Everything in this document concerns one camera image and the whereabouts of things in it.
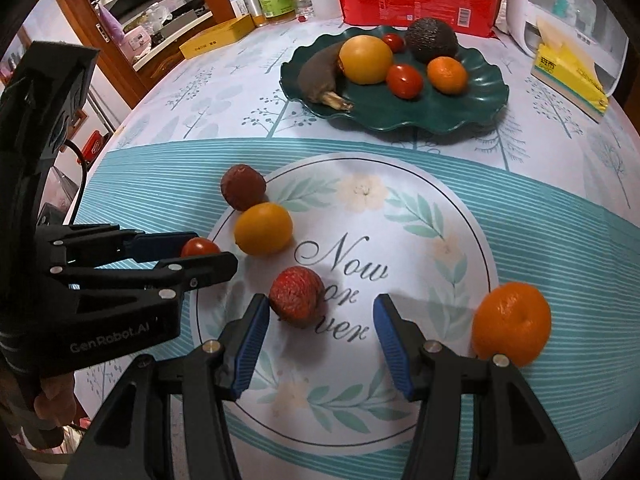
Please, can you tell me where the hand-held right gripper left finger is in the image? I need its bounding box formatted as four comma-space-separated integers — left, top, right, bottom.
62, 294, 273, 480

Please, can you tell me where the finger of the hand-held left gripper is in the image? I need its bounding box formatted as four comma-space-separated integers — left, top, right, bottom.
37, 224, 201, 266
50, 251, 238, 302

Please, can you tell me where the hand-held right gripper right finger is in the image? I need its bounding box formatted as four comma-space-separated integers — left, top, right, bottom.
372, 294, 583, 480

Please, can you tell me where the red lychee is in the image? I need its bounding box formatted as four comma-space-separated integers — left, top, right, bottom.
269, 267, 325, 330
220, 164, 267, 212

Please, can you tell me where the overripe brown banana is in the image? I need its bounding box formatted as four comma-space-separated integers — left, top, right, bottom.
298, 42, 355, 111

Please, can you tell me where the dark green scalloped plate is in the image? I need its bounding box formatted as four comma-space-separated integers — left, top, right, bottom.
279, 25, 510, 136

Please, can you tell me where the large yellow orange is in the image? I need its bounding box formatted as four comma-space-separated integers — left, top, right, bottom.
338, 35, 394, 86

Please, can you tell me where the small orange tangerine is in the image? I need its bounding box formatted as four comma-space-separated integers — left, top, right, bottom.
426, 56, 469, 95

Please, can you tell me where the dark avocado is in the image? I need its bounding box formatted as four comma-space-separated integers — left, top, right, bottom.
404, 17, 459, 64

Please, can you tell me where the person's left hand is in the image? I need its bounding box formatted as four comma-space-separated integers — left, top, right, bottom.
31, 372, 79, 431

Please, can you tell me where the small yellow orange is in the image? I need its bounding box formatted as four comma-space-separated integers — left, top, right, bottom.
234, 202, 294, 256

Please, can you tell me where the large orange tangerine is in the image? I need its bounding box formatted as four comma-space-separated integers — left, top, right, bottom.
471, 282, 552, 368

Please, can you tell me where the red lidded container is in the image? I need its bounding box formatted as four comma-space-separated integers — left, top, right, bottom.
82, 130, 108, 157

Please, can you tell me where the tree print tablecloth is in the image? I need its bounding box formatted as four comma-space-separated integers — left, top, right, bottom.
65, 10, 640, 480

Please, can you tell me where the wooden kitchen cabinet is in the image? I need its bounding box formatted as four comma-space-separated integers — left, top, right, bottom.
100, 10, 226, 108

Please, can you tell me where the yellow cardboard box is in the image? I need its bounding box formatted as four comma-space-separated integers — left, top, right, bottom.
179, 14, 255, 60

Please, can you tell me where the purple cloth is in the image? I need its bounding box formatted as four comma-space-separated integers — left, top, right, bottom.
97, 2, 123, 43

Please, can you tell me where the yellow tissue pack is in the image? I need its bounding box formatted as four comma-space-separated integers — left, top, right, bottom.
530, 15, 612, 123

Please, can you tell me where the black cable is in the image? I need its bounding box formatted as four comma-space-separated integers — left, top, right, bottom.
61, 139, 90, 223

